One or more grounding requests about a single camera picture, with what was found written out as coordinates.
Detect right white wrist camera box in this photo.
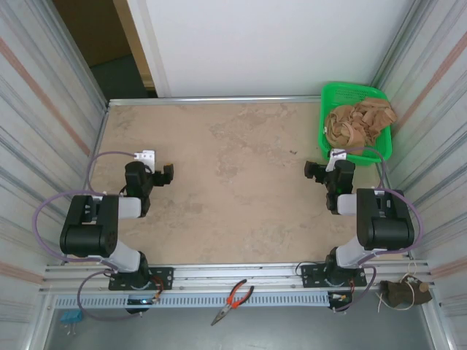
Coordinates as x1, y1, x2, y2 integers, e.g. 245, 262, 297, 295
325, 148, 347, 172

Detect tan t-shirt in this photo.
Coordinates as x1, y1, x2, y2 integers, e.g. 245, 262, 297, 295
323, 98, 398, 149

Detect green plastic basket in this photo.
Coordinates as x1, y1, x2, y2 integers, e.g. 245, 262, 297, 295
320, 82, 393, 167

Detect brown wooden door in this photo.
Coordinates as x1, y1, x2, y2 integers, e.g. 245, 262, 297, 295
53, 0, 154, 88

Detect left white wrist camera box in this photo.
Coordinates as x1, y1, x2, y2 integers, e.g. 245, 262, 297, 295
133, 149, 156, 172

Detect brown cloth pouch with string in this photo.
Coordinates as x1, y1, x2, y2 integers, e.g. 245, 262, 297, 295
377, 275, 434, 311

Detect grey slotted cable duct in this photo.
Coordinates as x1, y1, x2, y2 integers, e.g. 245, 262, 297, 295
53, 292, 331, 308

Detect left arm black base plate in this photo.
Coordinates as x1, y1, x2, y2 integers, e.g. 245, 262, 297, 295
108, 267, 174, 292

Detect aluminium mounting rail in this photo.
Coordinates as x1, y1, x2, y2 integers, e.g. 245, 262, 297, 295
39, 259, 437, 295

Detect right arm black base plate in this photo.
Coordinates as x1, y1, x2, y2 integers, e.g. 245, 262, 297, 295
301, 262, 368, 289

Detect blue binder clip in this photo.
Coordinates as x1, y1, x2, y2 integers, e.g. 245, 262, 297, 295
60, 309, 84, 335

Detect orange handled pliers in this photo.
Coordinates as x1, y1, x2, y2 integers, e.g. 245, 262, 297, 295
210, 279, 255, 327

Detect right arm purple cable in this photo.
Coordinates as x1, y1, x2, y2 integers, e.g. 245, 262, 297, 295
330, 147, 425, 314

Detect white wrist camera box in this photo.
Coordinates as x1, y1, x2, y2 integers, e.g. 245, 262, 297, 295
325, 148, 347, 172
133, 149, 156, 172

